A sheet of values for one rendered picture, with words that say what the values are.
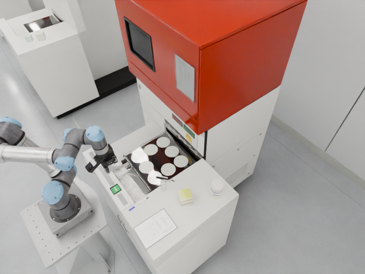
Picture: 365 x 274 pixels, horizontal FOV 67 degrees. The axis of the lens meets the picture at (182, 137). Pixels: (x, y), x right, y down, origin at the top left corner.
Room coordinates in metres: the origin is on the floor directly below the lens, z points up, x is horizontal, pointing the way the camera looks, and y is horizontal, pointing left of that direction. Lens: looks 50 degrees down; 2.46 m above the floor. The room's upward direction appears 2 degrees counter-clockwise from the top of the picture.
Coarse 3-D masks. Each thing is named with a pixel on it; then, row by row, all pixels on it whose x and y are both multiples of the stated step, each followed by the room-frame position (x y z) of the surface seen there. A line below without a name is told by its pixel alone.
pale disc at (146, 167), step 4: (140, 164) 1.07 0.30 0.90; (144, 164) 1.07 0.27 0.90; (148, 164) 1.07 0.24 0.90; (152, 164) 1.07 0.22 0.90; (140, 168) 1.04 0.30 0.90; (144, 168) 1.04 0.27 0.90; (148, 168) 1.04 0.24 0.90; (152, 168) 1.04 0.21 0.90; (144, 172) 1.00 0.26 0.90; (148, 172) 1.00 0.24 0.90
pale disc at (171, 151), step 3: (168, 147) 1.21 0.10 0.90; (171, 147) 1.21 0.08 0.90; (174, 147) 1.21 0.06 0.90; (165, 150) 1.18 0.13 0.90; (168, 150) 1.18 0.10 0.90; (171, 150) 1.18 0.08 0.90; (174, 150) 1.18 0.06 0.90; (177, 150) 1.18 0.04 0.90; (165, 153) 1.15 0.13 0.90; (168, 153) 1.15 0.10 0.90; (171, 153) 1.15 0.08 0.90; (174, 153) 1.15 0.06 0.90; (177, 153) 1.15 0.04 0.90; (168, 156) 1.13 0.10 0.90; (171, 156) 1.13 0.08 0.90; (174, 156) 1.13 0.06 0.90
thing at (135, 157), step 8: (160, 136) 1.31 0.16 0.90; (168, 136) 1.31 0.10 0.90; (176, 144) 1.23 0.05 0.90; (136, 152) 1.17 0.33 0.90; (160, 152) 1.17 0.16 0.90; (136, 160) 1.10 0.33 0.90; (144, 160) 1.10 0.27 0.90; (152, 160) 1.10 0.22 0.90; (160, 160) 1.10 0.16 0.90; (168, 160) 1.09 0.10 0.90; (136, 168) 1.04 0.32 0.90; (160, 168) 1.03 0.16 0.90; (176, 168) 1.03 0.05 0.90; (184, 168) 1.02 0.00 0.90; (144, 176) 0.97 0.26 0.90; (152, 176) 0.97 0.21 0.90; (168, 176) 0.97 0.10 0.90; (152, 184) 0.91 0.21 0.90; (160, 184) 0.91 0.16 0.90
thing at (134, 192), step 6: (120, 168) 1.06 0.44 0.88; (120, 180) 0.96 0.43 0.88; (126, 180) 0.96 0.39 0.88; (132, 180) 0.95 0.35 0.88; (126, 186) 0.91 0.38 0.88; (132, 186) 0.91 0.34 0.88; (138, 186) 0.91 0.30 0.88; (132, 192) 0.87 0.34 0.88; (138, 192) 0.86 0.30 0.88; (132, 198) 0.82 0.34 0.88
